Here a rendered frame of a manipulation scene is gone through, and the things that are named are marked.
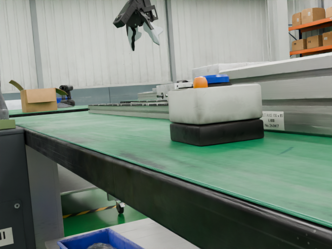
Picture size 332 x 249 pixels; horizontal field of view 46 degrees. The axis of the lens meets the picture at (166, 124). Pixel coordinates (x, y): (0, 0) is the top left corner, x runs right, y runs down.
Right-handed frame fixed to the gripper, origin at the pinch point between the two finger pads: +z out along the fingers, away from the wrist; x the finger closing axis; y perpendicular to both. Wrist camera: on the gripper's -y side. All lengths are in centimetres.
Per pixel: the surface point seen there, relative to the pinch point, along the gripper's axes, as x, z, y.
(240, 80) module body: -77, 4, -47
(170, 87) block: 9.0, 18.3, 15.0
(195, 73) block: -65, 3, -44
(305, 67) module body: -90, 2, -53
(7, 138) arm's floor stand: -16, 9, -61
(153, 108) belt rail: -38, 12, -34
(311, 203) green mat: -102, 3, -76
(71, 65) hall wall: 931, 35, 481
